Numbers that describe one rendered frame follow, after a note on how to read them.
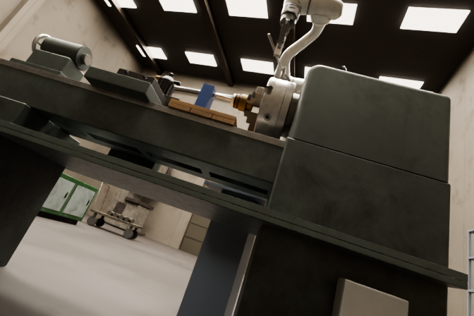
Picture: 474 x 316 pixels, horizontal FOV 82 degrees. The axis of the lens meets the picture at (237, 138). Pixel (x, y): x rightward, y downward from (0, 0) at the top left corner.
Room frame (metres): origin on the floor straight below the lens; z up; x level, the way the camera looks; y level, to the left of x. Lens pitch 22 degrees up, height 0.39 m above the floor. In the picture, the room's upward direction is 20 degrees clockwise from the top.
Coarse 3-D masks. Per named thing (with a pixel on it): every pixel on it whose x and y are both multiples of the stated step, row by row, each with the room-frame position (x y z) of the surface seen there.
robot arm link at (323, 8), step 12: (312, 0) 0.95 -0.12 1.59; (324, 0) 0.93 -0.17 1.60; (336, 0) 0.93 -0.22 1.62; (312, 12) 0.99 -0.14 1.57; (324, 12) 0.97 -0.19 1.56; (336, 12) 0.95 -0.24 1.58; (312, 24) 1.08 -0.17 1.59; (324, 24) 1.03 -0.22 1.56; (312, 36) 1.12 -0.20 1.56; (288, 48) 1.26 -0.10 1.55; (300, 48) 1.22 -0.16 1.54; (288, 60) 1.32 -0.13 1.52; (276, 72) 1.43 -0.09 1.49; (288, 72) 1.41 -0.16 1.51
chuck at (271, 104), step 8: (272, 80) 1.06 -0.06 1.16; (280, 80) 1.07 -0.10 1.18; (280, 88) 1.04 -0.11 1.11; (264, 96) 1.05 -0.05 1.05; (272, 96) 1.04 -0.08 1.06; (280, 96) 1.03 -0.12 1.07; (264, 104) 1.06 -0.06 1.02; (272, 104) 1.05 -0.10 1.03; (280, 104) 1.04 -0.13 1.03; (264, 112) 1.07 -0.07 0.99; (272, 112) 1.06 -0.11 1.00; (256, 120) 1.11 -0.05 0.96; (264, 120) 1.09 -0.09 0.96; (272, 120) 1.08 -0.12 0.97; (256, 128) 1.14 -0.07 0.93; (264, 128) 1.12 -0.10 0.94; (272, 128) 1.11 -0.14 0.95; (272, 136) 1.15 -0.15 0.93
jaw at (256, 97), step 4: (260, 88) 1.07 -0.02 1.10; (264, 88) 1.07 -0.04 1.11; (268, 88) 1.05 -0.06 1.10; (272, 88) 1.05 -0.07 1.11; (256, 92) 1.07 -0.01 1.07; (260, 92) 1.07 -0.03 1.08; (268, 92) 1.05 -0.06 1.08; (248, 96) 1.15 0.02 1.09; (252, 96) 1.12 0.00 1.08; (256, 96) 1.10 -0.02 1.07; (260, 96) 1.09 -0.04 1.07; (248, 100) 1.15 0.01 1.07; (252, 100) 1.14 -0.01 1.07; (256, 100) 1.13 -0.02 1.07; (260, 100) 1.12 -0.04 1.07; (252, 104) 1.17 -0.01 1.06; (256, 104) 1.16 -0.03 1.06
